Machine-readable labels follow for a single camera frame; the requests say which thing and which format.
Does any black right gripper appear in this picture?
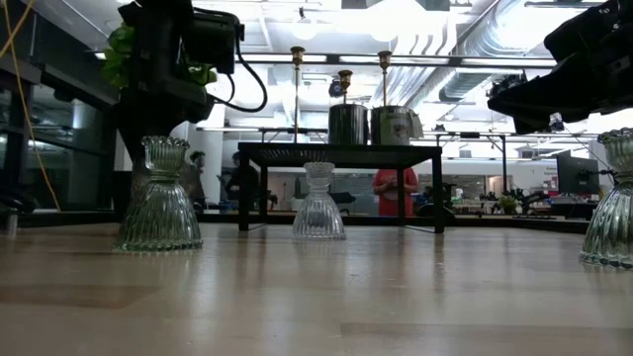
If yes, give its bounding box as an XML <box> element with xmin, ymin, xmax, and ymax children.
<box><xmin>487</xmin><ymin>0</ymin><xmax>633</xmax><ymax>135</ymax></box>

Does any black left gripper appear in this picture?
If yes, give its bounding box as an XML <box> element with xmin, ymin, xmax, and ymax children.
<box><xmin>116</xmin><ymin>34</ymin><xmax>217</xmax><ymax>172</ymax></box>

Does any green glass candle holder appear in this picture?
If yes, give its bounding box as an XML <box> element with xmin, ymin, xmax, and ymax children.
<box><xmin>578</xmin><ymin>127</ymin><xmax>633</xmax><ymax>271</ymax></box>
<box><xmin>112</xmin><ymin>135</ymin><xmax>204</xmax><ymax>253</ymax></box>

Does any silver candle tin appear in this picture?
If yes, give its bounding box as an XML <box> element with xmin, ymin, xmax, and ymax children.
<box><xmin>369</xmin><ymin>104</ymin><xmax>425</xmax><ymax>146</ymax></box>

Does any tall gold candlestick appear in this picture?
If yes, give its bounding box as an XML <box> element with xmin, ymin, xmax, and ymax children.
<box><xmin>377</xmin><ymin>49</ymin><xmax>394</xmax><ymax>109</ymax></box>

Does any grey glass jar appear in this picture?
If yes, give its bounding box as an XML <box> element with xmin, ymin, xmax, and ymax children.
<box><xmin>327</xmin><ymin>102</ymin><xmax>370</xmax><ymax>145</ymax></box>

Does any medium gold candlestick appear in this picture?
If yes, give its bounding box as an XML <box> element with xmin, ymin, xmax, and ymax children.
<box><xmin>289</xmin><ymin>45</ymin><xmax>307</xmax><ymax>144</ymax></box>

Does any short gold candlestick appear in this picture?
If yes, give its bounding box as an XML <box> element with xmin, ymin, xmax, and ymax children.
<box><xmin>337</xmin><ymin>69</ymin><xmax>354</xmax><ymax>106</ymax></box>

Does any clear glass candle holder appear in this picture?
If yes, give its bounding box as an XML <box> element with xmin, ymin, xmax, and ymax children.
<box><xmin>291</xmin><ymin>161</ymin><xmax>347</xmax><ymax>241</ymax></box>

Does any person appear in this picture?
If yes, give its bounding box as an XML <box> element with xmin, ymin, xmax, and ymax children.
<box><xmin>371</xmin><ymin>167</ymin><xmax>420</xmax><ymax>218</ymax></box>
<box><xmin>225</xmin><ymin>150</ymin><xmax>261</xmax><ymax>212</ymax></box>
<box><xmin>180</xmin><ymin>150</ymin><xmax>209</xmax><ymax>212</ymax></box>

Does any black computer monitor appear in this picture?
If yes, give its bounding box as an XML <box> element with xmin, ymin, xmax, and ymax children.
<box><xmin>556</xmin><ymin>150</ymin><xmax>601</xmax><ymax>197</ymax></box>

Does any green plant in black pot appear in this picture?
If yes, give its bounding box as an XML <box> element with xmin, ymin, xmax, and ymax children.
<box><xmin>101</xmin><ymin>22</ymin><xmax>219</xmax><ymax>223</ymax></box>

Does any black perforated metal shelf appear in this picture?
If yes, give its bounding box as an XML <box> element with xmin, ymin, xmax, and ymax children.
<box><xmin>236</xmin><ymin>141</ymin><xmax>445</xmax><ymax>234</ymax></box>

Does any yellow extension cable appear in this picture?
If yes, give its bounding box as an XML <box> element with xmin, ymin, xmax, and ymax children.
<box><xmin>0</xmin><ymin>0</ymin><xmax>63</xmax><ymax>214</ymax></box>

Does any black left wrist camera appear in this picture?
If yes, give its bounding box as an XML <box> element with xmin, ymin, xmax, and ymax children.
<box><xmin>183</xmin><ymin>8</ymin><xmax>246</xmax><ymax>75</ymax></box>

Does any black camera cable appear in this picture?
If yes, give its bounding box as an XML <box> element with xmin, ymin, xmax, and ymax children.
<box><xmin>211</xmin><ymin>34</ymin><xmax>269</xmax><ymax>114</ymax></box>

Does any black table frame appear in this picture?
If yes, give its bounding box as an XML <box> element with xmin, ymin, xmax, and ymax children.
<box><xmin>0</xmin><ymin>210</ymin><xmax>592</xmax><ymax>236</ymax></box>

